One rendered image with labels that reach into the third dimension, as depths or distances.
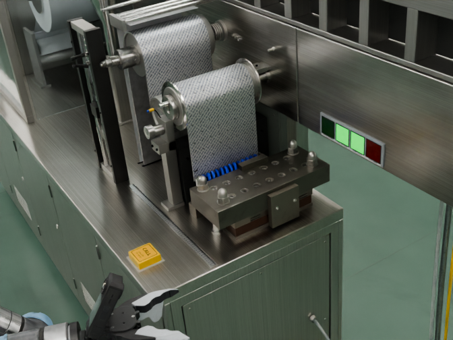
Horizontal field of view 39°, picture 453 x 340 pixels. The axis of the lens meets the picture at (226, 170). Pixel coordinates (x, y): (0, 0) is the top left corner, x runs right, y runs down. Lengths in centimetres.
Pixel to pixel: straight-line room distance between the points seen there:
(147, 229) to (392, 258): 159
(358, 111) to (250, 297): 64
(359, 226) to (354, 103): 178
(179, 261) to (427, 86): 81
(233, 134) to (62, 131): 94
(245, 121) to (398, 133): 52
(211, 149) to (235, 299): 45
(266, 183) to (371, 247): 150
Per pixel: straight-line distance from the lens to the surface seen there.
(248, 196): 180
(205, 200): 180
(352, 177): 382
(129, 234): 194
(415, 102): 154
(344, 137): 176
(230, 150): 193
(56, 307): 316
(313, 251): 197
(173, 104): 181
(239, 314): 192
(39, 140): 260
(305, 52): 181
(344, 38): 167
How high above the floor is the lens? 202
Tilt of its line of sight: 31 degrees down
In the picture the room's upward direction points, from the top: 5 degrees counter-clockwise
